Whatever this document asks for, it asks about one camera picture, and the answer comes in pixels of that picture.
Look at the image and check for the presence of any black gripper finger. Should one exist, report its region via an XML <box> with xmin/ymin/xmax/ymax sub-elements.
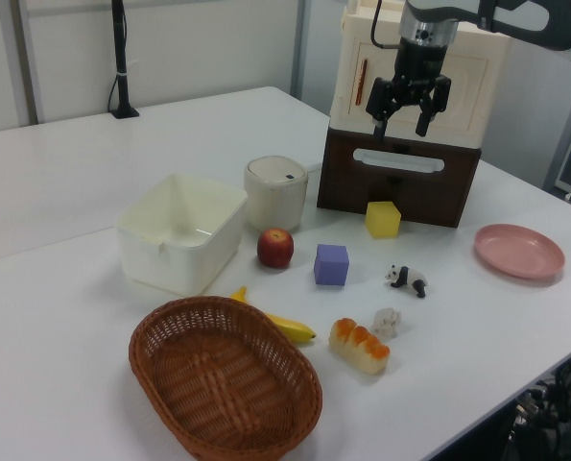
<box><xmin>365</xmin><ymin>76</ymin><xmax>404</xmax><ymax>142</ymax></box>
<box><xmin>415</xmin><ymin>79</ymin><xmax>453</xmax><ymax>138</ymax></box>

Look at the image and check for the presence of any dark brown storage box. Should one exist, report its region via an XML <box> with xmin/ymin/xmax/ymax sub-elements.
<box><xmin>316</xmin><ymin>127</ymin><xmax>484</xmax><ymax>230</ymax></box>

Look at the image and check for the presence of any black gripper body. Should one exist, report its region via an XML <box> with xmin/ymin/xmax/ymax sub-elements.
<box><xmin>385</xmin><ymin>40</ymin><xmax>452</xmax><ymax>107</ymax></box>

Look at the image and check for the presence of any yellow banana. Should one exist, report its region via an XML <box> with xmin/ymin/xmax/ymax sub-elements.
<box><xmin>229</xmin><ymin>285</ymin><xmax>318</xmax><ymax>346</ymax></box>

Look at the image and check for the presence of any small white toy figure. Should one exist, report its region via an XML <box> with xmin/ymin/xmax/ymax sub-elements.
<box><xmin>370</xmin><ymin>307</ymin><xmax>403</xmax><ymax>339</ymax></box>

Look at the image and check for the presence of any red apple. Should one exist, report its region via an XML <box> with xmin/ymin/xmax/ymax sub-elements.
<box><xmin>256</xmin><ymin>227</ymin><xmax>296</xmax><ymax>270</ymax></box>

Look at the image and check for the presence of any panda toy figure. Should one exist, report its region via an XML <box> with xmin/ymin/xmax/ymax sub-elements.
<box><xmin>384</xmin><ymin>263</ymin><xmax>430</xmax><ymax>300</ymax></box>

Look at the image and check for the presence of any toy bread loaf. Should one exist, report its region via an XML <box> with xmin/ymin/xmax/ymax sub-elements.
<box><xmin>328</xmin><ymin>317</ymin><xmax>392</xmax><ymax>376</ymax></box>

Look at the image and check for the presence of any yellow foam cube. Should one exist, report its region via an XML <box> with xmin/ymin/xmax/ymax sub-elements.
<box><xmin>365</xmin><ymin>200</ymin><xmax>403</xmax><ymax>240</ymax></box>

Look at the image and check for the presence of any cream plastic storage box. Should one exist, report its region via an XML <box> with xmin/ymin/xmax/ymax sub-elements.
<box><xmin>329</xmin><ymin>0</ymin><xmax>513</xmax><ymax>148</ymax></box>

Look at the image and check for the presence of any pink plastic plate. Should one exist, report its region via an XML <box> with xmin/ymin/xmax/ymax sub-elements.
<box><xmin>473</xmin><ymin>223</ymin><xmax>567</xmax><ymax>280</ymax></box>

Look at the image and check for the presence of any brown wicker basket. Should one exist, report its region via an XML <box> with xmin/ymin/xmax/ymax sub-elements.
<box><xmin>128</xmin><ymin>295</ymin><xmax>324</xmax><ymax>457</ymax></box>

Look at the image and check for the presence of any small cream trash can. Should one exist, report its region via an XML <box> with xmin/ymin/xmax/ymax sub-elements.
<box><xmin>243</xmin><ymin>154</ymin><xmax>310</xmax><ymax>234</ymax></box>

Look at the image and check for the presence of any purple foam cube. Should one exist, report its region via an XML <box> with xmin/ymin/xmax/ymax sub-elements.
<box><xmin>313</xmin><ymin>243</ymin><xmax>351</xmax><ymax>287</ymax></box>

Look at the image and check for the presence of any white plastic tub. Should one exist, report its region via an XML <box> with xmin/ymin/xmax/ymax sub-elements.
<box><xmin>115</xmin><ymin>173</ymin><xmax>250</xmax><ymax>297</ymax></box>

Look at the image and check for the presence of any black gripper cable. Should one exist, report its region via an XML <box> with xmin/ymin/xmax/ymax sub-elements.
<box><xmin>369</xmin><ymin>0</ymin><xmax>404</xmax><ymax>52</ymax></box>

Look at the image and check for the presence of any black cable bundle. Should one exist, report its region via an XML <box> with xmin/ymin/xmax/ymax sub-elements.
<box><xmin>503</xmin><ymin>352</ymin><xmax>571</xmax><ymax>461</ymax></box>

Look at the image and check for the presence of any black camera stand pole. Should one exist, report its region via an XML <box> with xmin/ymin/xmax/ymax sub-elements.
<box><xmin>107</xmin><ymin>0</ymin><xmax>140</xmax><ymax>120</ymax></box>

